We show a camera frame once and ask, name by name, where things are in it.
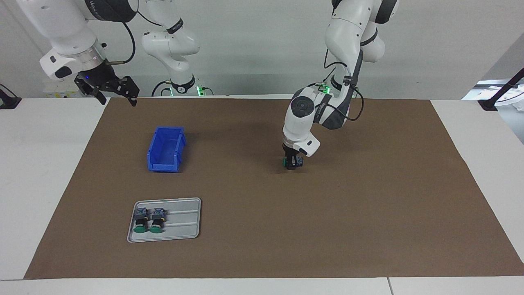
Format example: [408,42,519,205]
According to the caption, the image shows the white box yellow labels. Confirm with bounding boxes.
[43,80,80,98]

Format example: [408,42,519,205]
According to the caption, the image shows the blue plastic storage bin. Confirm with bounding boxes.
[147,126,187,172]

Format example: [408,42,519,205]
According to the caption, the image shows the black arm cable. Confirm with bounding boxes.
[323,48,365,122]
[104,10,170,66]

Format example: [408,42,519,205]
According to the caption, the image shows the white crumpled sheet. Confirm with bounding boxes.
[463,80,524,114]

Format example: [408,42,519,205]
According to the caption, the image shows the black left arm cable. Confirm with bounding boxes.
[323,48,365,122]

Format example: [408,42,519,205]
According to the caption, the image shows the silver metal tray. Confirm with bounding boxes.
[126,197,202,243]

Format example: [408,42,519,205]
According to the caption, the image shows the black clamp mount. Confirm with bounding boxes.
[0,84,22,109]

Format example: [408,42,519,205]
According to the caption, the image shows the black camera stand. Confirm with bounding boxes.
[478,68,524,112]

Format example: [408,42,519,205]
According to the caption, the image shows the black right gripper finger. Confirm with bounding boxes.
[74,77,108,106]
[109,75,140,107]

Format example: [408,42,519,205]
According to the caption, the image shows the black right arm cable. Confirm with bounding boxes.
[104,10,170,66]

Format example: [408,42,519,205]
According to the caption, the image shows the brown paper table mat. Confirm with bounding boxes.
[24,98,524,279]

